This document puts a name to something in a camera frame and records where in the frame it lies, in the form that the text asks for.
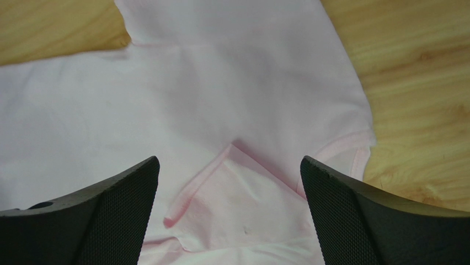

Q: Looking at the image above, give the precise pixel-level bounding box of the pink t-shirt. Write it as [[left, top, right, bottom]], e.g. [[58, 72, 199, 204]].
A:
[[1, 1, 376, 264]]

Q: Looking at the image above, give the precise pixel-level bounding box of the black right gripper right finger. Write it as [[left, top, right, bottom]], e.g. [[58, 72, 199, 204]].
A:
[[300, 156, 469, 264]]

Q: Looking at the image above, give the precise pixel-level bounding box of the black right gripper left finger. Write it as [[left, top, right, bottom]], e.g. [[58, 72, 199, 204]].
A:
[[1, 156, 160, 264]]

